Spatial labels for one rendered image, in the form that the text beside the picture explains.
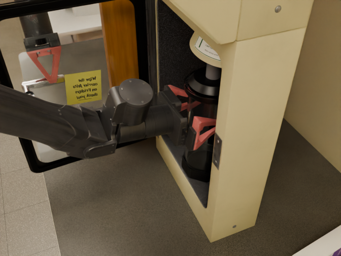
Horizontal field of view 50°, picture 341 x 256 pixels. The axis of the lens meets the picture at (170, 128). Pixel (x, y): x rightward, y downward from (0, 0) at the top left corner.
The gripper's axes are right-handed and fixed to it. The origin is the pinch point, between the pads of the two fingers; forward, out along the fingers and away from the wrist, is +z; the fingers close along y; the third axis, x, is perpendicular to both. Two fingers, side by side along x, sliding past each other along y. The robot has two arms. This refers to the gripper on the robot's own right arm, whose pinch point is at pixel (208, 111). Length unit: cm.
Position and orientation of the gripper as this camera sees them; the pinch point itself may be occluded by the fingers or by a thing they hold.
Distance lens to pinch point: 73.8
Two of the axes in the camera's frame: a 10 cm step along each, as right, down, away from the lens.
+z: 9.0, -1.7, 4.0
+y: -4.2, -5.8, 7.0
